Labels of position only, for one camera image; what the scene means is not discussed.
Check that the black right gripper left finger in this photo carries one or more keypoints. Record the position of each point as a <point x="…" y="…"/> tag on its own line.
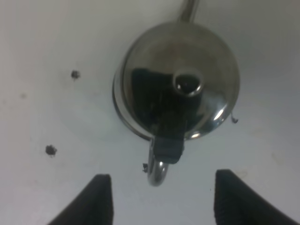
<point x="93" y="206"/>

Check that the stainless steel teapot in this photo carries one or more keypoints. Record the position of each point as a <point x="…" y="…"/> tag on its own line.
<point x="177" y="82"/>

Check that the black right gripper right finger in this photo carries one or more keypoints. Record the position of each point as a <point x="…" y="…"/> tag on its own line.
<point x="235" y="203"/>

